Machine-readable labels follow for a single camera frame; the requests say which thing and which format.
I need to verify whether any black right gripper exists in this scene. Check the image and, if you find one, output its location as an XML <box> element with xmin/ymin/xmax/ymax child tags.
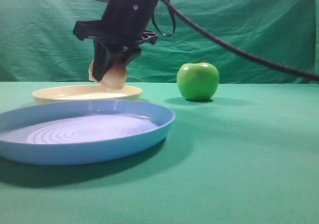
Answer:
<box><xmin>73</xmin><ymin>0</ymin><xmax>159</xmax><ymax>82</ymax></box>

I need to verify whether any black braided cable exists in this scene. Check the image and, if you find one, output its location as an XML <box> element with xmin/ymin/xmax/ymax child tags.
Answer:
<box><xmin>124</xmin><ymin>0</ymin><xmax>319</xmax><ymax>81</ymax></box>

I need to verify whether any pink and cream bread bun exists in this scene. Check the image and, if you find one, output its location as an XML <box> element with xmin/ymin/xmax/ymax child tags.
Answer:
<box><xmin>88</xmin><ymin>60</ymin><xmax>128</xmax><ymax>90</ymax></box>

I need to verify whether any yellow plate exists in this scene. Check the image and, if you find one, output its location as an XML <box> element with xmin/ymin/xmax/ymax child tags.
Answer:
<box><xmin>32</xmin><ymin>85</ymin><xmax>143</xmax><ymax>104</ymax></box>

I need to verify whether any blue plate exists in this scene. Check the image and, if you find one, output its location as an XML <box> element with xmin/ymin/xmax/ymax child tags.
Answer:
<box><xmin>0</xmin><ymin>100</ymin><xmax>175</xmax><ymax>166</ymax></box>

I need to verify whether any green tablecloth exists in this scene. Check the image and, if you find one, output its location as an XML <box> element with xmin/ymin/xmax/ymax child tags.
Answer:
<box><xmin>0</xmin><ymin>83</ymin><xmax>319</xmax><ymax>224</ymax></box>

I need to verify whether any green apple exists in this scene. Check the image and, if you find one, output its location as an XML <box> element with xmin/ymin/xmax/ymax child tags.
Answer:
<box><xmin>176</xmin><ymin>60</ymin><xmax>219</xmax><ymax>101</ymax></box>

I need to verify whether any green backdrop curtain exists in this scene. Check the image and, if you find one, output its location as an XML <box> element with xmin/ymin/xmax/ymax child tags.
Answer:
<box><xmin>0</xmin><ymin>0</ymin><xmax>319</xmax><ymax>83</ymax></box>

